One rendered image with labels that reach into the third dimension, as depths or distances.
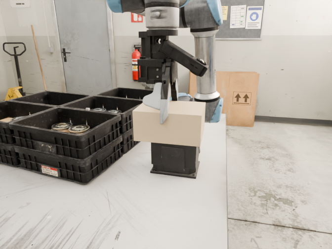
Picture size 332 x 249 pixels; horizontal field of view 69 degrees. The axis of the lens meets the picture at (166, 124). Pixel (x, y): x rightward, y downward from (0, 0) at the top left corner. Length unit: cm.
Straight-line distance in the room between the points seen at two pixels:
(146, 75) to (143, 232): 50
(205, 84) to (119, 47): 339
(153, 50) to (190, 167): 63
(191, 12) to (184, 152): 56
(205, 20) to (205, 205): 69
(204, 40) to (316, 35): 327
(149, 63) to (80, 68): 418
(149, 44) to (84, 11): 405
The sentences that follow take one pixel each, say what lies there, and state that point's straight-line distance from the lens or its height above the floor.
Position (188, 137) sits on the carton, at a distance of 56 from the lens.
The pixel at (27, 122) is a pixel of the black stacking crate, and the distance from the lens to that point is 131.
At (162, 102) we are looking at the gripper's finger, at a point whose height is 115.
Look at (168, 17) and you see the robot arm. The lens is 55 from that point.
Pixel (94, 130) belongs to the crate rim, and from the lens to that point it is 104.
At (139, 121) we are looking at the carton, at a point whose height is 110.
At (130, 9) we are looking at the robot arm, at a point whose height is 135.
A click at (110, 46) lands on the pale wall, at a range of 437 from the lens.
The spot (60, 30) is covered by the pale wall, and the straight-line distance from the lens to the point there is 486.
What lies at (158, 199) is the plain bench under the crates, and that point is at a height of 70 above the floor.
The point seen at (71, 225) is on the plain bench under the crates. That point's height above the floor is 70.
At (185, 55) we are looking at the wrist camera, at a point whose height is 125.
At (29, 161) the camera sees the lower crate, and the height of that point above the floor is 76.
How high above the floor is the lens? 128
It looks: 20 degrees down
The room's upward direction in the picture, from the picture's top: straight up
